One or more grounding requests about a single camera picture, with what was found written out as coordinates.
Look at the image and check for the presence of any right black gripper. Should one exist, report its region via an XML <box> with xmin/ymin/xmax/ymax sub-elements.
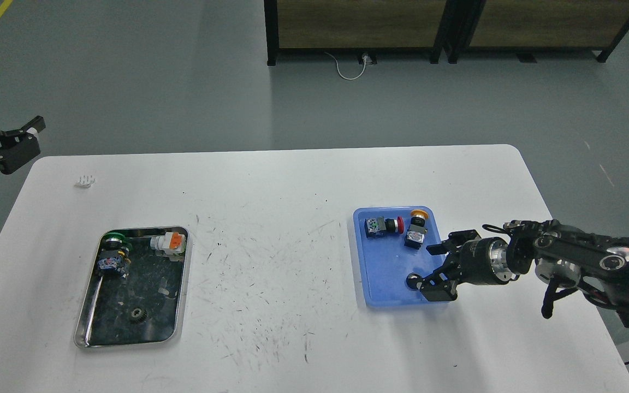
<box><xmin>416</xmin><ymin>230</ymin><xmax>512</xmax><ymax>302</ymax></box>

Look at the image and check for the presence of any black gear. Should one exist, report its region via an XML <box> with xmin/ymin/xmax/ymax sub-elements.
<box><xmin>129</xmin><ymin>307</ymin><xmax>148</xmax><ymax>324</ymax></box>
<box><xmin>405</xmin><ymin>273</ymin><xmax>424</xmax><ymax>291</ymax></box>

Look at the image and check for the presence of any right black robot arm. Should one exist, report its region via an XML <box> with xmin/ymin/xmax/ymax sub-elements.
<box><xmin>405</xmin><ymin>219</ymin><xmax>629</xmax><ymax>328</ymax></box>

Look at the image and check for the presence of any blue plastic tray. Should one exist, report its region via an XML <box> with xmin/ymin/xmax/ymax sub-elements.
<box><xmin>353</xmin><ymin>205</ymin><xmax>444</xmax><ymax>308</ymax></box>

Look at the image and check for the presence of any silver metal tray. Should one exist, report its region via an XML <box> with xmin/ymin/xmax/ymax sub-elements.
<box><xmin>73</xmin><ymin>226</ymin><xmax>191</xmax><ymax>349</ymax></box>

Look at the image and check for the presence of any small white plastic part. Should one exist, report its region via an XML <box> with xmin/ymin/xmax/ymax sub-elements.
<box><xmin>74</xmin><ymin>176</ymin><xmax>97</xmax><ymax>189</ymax></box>

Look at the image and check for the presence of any right wooden cabinet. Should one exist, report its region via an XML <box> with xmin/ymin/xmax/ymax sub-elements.
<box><xmin>444</xmin><ymin>1</ymin><xmax>629</xmax><ymax>64</ymax></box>

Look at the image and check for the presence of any wooden cabinet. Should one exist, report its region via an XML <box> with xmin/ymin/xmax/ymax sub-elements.
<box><xmin>264</xmin><ymin>1</ymin><xmax>459</xmax><ymax>66</ymax></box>
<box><xmin>444</xmin><ymin>1</ymin><xmax>629</xmax><ymax>64</ymax></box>

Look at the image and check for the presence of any left wooden cabinet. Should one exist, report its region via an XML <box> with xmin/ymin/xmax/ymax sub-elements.
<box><xmin>264</xmin><ymin>1</ymin><xmax>459</xmax><ymax>66</ymax></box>

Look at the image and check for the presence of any yellow push button switch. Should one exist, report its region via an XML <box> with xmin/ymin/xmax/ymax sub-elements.
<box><xmin>404</xmin><ymin>209</ymin><xmax>429</xmax><ymax>249</ymax></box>

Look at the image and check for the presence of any red push button switch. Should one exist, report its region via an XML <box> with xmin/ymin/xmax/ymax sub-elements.
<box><xmin>364</xmin><ymin>216</ymin><xmax>405</xmax><ymax>238</ymax></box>

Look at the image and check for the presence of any green push button switch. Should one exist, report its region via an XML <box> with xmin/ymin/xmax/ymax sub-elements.
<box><xmin>95</xmin><ymin>231</ymin><xmax>133</xmax><ymax>278</ymax></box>

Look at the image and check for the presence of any orange white switch component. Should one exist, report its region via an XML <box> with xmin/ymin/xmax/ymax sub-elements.
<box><xmin>150</xmin><ymin>231</ymin><xmax>187</xmax><ymax>257</ymax></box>

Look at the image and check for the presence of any white power cable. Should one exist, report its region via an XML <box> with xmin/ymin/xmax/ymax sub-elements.
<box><xmin>324</xmin><ymin>51</ymin><xmax>373</xmax><ymax>80</ymax></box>

